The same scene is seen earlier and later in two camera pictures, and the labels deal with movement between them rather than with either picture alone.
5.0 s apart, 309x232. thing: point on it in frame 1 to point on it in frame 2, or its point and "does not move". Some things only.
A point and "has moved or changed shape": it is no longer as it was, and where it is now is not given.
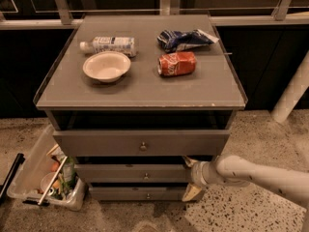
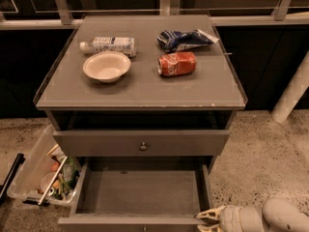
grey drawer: [131, 173] has moved or changed shape
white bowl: [107, 67] does not move
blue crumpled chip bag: [171, 41] does not move
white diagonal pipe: [293, 92] does not move
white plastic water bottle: [110, 43] does not move
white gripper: [197, 174] to [232, 218]
